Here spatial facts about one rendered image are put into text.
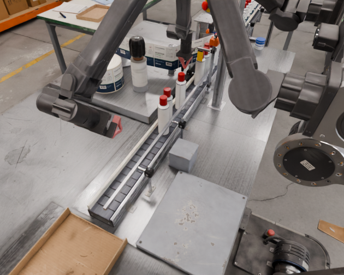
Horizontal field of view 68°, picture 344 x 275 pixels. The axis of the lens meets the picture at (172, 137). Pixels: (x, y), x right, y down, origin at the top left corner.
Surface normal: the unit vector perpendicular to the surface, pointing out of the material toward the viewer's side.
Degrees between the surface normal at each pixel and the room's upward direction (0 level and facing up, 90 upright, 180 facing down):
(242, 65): 50
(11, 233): 0
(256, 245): 0
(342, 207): 0
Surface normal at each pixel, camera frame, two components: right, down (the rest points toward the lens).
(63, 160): 0.02, -0.71
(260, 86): -0.33, 0.04
